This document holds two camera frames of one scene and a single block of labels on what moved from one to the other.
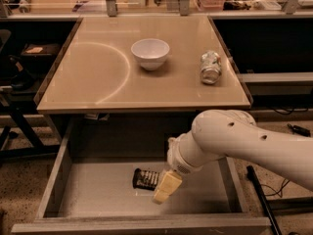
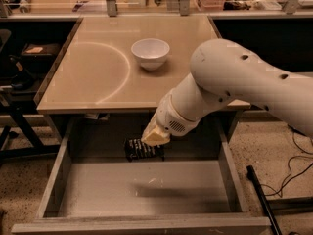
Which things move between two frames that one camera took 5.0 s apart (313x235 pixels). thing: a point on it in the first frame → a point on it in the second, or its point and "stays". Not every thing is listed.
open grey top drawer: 90,190 stays
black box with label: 39,51 stays
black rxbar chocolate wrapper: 145,179 → 135,148
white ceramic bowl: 151,53 stays
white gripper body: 175,161 → 170,119
